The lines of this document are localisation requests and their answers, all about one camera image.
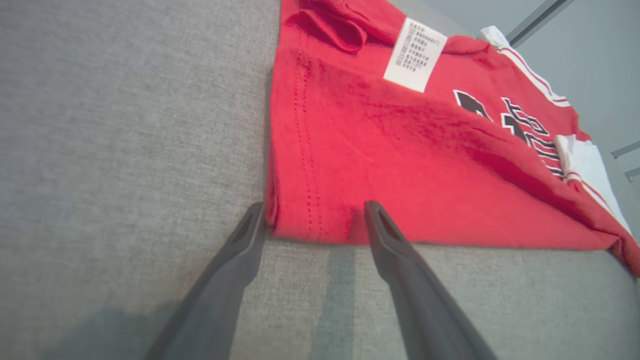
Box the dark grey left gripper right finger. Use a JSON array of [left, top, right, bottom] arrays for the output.
[[363, 200, 498, 360]]

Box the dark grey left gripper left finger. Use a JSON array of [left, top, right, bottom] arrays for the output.
[[144, 201, 267, 360]]

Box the red jersey number 23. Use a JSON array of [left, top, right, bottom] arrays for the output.
[[265, 0, 640, 277]]

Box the grey partition post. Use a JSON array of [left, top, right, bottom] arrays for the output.
[[505, 0, 576, 47]]

